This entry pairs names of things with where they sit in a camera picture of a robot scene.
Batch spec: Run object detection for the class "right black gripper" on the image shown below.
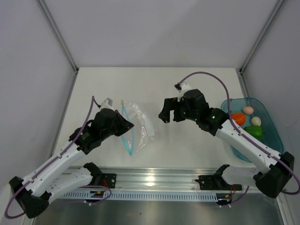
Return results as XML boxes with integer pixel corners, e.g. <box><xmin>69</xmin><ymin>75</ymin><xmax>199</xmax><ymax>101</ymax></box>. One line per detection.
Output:
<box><xmin>158</xmin><ymin>97</ymin><xmax>199</xmax><ymax>124</ymax></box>

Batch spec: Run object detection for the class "clear zip top bag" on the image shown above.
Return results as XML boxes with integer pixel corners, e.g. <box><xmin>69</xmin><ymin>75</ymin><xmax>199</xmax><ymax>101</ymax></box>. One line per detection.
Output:
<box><xmin>120</xmin><ymin>100</ymin><xmax>155</xmax><ymax>156</ymax></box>

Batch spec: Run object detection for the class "orange toy pumpkin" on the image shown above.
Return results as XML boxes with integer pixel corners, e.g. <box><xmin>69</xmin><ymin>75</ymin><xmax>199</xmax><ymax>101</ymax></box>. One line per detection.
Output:
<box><xmin>232</xmin><ymin>112</ymin><xmax>247</xmax><ymax>126</ymax></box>

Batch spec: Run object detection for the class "green toy bell pepper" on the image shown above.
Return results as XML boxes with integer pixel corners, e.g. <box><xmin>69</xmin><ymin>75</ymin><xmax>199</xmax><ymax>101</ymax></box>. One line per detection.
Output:
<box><xmin>244</xmin><ymin>126</ymin><xmax>263</xmax><ymax>141</ymax></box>

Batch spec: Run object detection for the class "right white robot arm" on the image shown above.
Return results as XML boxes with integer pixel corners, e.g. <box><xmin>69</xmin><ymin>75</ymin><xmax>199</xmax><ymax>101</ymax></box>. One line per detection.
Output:
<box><xmin>158</xmin><ymin>89</ymin><xmax>294</xmax><ymax>198</ymax></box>

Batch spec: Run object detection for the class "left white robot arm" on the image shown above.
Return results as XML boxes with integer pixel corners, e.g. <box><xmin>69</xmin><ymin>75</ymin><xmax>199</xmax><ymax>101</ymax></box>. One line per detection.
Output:
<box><xmin>9</xmin><ymin>108</ymin><xmax>134</xmax><ymax>218</ymax></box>

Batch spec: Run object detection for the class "pink toy egg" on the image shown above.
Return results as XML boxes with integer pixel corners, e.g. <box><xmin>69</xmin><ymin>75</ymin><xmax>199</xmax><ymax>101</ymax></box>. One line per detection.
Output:
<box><xmin>242</xmin><ymin>106</ymin><xmax>254</xmax><ymax>115</ymax></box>

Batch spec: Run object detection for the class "white toy egg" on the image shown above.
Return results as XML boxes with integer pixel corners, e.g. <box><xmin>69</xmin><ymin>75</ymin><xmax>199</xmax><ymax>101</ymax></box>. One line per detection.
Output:
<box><xmin>251</xmin><ymin>116</ymin><xmax>262</xmax><ymax>126</ymax></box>

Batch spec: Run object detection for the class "teal plastic tray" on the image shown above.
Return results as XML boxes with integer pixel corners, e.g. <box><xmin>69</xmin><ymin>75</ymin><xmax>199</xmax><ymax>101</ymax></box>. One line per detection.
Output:
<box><xmin>230</xmin><ymin>97</ymin><xmax>284</xmax><ymax>154</ymax></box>

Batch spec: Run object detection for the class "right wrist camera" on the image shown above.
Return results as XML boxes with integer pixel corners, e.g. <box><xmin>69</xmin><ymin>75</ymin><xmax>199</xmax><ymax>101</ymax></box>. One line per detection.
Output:
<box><xmin>175</xmin><ymin>82</ymin><xmax>192</xmax><ymax>99</ymax></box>

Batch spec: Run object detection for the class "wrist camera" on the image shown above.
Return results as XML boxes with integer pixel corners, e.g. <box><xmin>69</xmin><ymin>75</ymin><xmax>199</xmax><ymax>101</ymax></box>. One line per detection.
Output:
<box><xmin>99</xmin><ymin>98</ymin><xmax>115</xmax><ymax>111</ymax></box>
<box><xmin>175</xmin><ymin>82</ymin><xmax>192</xmax><ymax>99</ymax></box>

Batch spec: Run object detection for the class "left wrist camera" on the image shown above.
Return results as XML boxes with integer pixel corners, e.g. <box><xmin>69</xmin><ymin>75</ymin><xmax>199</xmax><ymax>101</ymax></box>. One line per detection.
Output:
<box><xmin>99</xmin><ymin>98</ymin><xmax>115</xmax><ymax>111</ymax></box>

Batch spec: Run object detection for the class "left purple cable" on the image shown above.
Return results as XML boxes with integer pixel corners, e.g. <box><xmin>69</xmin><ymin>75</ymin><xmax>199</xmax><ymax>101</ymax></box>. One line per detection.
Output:
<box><xmin>4</xmin><ymin>95</ymin><xmax>113</xmax><ymax>219</ymax></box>

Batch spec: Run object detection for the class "purple cable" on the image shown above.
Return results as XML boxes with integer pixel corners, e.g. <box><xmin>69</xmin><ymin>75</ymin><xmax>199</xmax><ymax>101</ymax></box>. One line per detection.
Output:
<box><xmin>4</xmin><ymin>95</ymin><xmax>113</xmax><ymax>219</ymax></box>
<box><xmin>178</xmin><ymin>71</ymin><xmax>300</xmax><ymax>207</ymax></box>

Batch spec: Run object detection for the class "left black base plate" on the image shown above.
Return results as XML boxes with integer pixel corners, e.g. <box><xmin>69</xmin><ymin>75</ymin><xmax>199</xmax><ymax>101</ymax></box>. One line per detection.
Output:
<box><xmin>100</xmin><ymin>173</ymin><xmax>117</xmax><ymax>189</ymax></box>

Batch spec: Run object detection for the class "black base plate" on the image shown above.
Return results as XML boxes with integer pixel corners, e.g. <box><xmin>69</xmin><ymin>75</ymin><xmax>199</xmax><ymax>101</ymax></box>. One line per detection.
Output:
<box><xmin>100</xmin><ymin>173</ymin><xmax>117</xmax><ymax>189</ymax></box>
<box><xmin>195</xmin><ymin>175</ymin><xmax>242</xmax><ymax>191</ymax></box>

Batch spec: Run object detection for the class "aluminium mounting rail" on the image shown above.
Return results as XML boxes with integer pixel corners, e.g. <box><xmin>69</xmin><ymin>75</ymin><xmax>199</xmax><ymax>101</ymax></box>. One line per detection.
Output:
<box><xmin>63</xmin><ymin>166</ymin><xmax>258</xmax><ymax>191</ymax></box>

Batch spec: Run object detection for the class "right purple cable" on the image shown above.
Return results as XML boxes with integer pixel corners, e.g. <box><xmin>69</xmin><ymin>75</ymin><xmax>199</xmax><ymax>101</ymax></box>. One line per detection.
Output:
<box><xmin>178</xmin><ymin>71</ymin><xmax>300</xmax><ymax>207</ymax></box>

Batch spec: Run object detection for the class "white slotted cable duct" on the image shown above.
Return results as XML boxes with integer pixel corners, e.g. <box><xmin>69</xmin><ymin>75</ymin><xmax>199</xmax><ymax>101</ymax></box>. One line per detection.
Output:
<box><xmin>61</xmin><ymin>190</ymin><xmax>218</xmax><ymax>202</ymax></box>

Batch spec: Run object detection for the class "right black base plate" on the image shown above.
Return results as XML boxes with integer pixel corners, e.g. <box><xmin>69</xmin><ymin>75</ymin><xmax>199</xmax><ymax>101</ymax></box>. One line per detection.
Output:
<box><xmin>195</xmin><ymin>175</ymin><xmax>242</xmax><ymax>191</ymax></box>

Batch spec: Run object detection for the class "left aluminium frame post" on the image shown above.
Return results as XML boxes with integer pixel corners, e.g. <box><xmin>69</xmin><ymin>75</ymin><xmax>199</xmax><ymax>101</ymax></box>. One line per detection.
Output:
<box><xmin>36</xmin><ymin>0</ymin><xmax>79</xmax><ymax>73</ymax></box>

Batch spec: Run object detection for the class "aluminium frame post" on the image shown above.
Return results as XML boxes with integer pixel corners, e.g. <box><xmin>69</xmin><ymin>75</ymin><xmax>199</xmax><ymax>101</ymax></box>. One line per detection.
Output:
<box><xmin>239</xmin><ymin>0</ymin><xmax>287</xmax><ymax>75</ymax></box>
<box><xmin>36</xmin><ymin>0</ymin><xmax>79</xmax><ymax>73</ymax></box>

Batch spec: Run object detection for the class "right aluminium frame post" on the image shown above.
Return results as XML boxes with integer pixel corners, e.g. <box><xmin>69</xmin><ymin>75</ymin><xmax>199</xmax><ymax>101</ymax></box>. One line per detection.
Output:
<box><xmin>239</xmin><ymin>0</ymin><xmax>287</xmax><ymax>75</ymax></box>

